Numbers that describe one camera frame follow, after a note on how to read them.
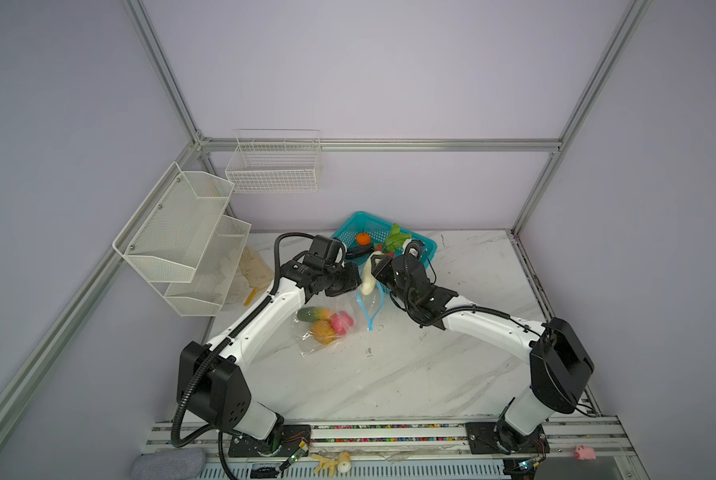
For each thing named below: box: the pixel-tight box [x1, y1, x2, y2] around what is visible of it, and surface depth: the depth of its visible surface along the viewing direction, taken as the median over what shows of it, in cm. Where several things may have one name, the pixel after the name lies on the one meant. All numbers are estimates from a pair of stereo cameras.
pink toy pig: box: [574, 445, 597, 461], surface depth 72 cm
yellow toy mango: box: [310, 319, 336, 345], surface depth 88 cm
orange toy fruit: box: [356, 232, 371, 246], surface depth 117 cm
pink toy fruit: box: [330, 311, 354, 335], surface depth 88 cm
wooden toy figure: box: [310, 452, 352, 478], surface depth 70 cm
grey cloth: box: [131, 447, 206, 480], surface depth 70 cm
